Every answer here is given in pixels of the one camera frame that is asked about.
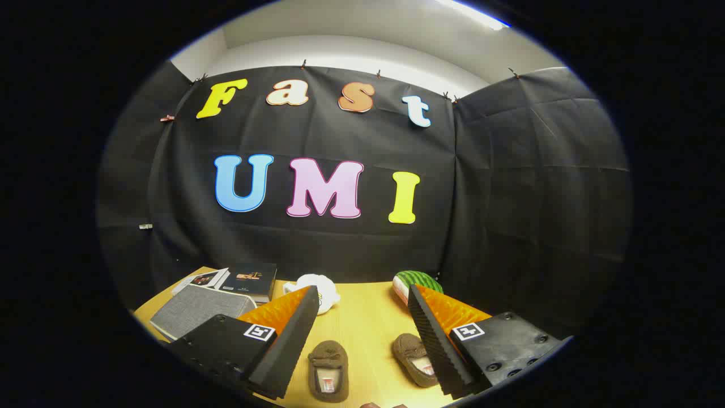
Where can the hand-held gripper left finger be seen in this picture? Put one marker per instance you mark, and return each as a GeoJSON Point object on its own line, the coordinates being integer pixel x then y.
{"type": "Point", "coordinates": [289, 345]}

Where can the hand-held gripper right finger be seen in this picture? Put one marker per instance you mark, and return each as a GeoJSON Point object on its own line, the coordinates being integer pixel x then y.
{"type": "Point", "coordinates": [439, 345]}

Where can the brown fuzzy shoe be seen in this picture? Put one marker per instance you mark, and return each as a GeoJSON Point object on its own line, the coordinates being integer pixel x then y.
{"type": "Point", "coordinates": [328, 357]}
{"type": "Point", "coordinates": [409, 348]}

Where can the grey fabric storage box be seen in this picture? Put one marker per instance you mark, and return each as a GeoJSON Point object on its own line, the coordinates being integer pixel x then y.
{"type": "Point", "coordinates": [198, 309]}

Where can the white plush toy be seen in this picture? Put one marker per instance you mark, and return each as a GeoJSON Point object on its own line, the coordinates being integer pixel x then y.
{"type": "Point", "coordinates": [325, 288]}

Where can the watermelon slice plush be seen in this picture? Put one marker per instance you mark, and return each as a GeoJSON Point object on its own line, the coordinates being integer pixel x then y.
{"type": "Point", "coordinates": [416, 279]}

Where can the dark blue covered book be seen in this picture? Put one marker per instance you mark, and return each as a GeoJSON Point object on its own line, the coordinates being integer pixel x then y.
{"type": "Point", "coordinates": [252, 277]}

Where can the white cover magazine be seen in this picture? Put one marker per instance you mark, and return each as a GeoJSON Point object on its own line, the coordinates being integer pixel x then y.
{"type": "Point", "coordinates": [204, 279]}

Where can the small red clip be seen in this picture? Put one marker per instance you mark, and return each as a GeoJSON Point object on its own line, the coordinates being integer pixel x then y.
{"type": "Point", "coordinates": [167, 118]}

